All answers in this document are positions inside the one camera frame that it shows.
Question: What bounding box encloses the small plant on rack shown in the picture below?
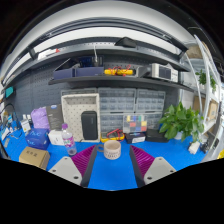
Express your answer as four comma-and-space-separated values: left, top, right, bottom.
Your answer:
195, 69, 216, 92

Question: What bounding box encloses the white metal rack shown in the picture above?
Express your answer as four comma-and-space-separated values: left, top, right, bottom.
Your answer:
181, 36, 223, 162

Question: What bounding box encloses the dark grey booklet box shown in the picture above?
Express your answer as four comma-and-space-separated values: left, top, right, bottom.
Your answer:
46, 104, 64, 130

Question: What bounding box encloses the white power adapter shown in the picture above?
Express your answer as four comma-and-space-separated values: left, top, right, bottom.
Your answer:
188, 142, 200, 154

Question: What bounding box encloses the black box with label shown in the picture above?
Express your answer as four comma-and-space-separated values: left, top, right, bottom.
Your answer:
125, 132, 146, 144

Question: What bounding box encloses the grey drawer organiser right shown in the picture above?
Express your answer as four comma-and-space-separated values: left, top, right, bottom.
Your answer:
135, 89, 166, 129

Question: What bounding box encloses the dark blue box on shelf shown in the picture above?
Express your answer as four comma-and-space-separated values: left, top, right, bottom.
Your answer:
53, 56, 104, 80

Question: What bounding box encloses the clear plastic water bottle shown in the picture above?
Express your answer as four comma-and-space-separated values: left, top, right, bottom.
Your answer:
62, 123, 77, 156

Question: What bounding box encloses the purple plastic bag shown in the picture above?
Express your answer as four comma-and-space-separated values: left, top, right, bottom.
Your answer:
31, 107, 49, 129

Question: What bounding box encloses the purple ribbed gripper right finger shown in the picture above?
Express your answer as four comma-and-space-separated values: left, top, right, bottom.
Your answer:
129, 145, 175, 187

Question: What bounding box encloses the yellow tool on shelf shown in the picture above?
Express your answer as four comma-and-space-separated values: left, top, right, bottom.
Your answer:
104, 66, 133, 76

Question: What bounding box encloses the grey drawer organiser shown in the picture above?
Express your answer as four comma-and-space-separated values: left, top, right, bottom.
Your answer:
98, 87, 136, 132
135, 89, 166, 129

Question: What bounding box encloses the white patterned ceramic mug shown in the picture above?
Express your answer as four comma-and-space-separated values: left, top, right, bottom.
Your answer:
97, 140, 121, 160

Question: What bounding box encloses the brown cardboard box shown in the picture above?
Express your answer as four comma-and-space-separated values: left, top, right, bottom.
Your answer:
19, 147, 50, 170

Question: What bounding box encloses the green potted plant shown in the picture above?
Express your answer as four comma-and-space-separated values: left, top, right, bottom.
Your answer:
159, 103, 204, 142

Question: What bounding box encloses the small white box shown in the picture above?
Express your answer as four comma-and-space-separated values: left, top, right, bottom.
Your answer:
48, 130, 64, 146

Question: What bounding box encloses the blue tissue pack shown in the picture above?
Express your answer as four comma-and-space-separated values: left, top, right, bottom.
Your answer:
25, 128, 50, 150

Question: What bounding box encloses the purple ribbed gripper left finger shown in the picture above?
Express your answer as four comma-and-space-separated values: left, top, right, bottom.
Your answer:
49, 145, 97, 187

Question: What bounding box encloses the black flat case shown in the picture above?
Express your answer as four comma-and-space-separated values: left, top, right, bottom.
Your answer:
146, 129, 168, 143

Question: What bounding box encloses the clear box of coloured parts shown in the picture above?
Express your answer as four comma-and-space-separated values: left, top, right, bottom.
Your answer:
123, 114, 147, 133

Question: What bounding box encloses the grey drawer organiser left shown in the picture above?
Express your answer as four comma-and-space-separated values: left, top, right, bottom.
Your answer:
98, 87, 136, 132

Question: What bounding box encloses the black rectangular speaker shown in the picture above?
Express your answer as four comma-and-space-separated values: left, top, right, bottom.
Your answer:
81, 111, 98, 140

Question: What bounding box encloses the yellow multimeter with leads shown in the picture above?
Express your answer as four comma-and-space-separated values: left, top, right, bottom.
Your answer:
100, 129, 125, 143

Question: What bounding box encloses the grey oscilloscope instrument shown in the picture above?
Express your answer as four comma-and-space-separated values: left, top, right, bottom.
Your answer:
136, 63, 178, 82

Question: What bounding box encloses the white perforated tray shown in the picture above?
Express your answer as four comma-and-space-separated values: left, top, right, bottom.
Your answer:
61, 93, 100, 142

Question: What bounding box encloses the dark grey metal shelf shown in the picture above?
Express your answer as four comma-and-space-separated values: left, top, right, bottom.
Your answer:
48, 76, 193, 92

